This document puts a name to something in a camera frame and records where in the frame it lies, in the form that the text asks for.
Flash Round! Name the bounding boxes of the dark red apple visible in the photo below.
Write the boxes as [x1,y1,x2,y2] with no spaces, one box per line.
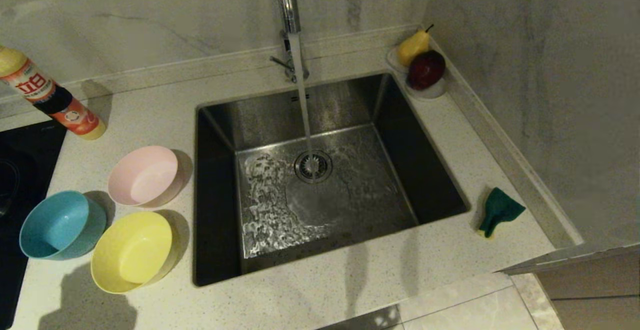
[406,50,447,91]

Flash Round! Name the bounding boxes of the yellow plastic bowl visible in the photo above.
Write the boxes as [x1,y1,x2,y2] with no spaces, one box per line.
[90,211,181,294]

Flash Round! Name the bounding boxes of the green and yellow sponge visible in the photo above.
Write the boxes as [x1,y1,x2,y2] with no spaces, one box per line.
[477,187,527,239]

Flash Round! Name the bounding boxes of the stainless steel sink basin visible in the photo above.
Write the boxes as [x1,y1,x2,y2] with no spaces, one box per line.
[192,71,471,287]

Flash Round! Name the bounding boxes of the round metal drain strainer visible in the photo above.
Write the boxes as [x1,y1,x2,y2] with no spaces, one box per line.
[294,150,334,184]

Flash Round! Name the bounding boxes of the blue plastic bowl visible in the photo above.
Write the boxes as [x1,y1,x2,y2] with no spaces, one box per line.
[19,190,108,261]

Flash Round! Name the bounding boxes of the pink plastic bowl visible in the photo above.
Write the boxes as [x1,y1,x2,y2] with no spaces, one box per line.
[107,145,187,208]

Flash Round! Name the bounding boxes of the yellow pear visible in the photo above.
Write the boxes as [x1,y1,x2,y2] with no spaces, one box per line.
[396,24,435,67]

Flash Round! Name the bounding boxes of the wood tone cabinet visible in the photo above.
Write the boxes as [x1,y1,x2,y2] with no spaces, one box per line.
[535,252,640,330]

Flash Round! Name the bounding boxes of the small white dish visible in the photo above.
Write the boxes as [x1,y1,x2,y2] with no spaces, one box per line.
[385,45,449,101]

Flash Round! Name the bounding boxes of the black glass cooktop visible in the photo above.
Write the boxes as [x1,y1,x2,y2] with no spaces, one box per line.
[0,121,67,328]

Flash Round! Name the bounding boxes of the dish soap bottle orange label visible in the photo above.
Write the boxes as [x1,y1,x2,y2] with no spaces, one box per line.
[0,45,107,141]

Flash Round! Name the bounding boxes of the running water stream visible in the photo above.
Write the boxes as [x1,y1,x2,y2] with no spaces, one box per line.
[289,32,318,170]

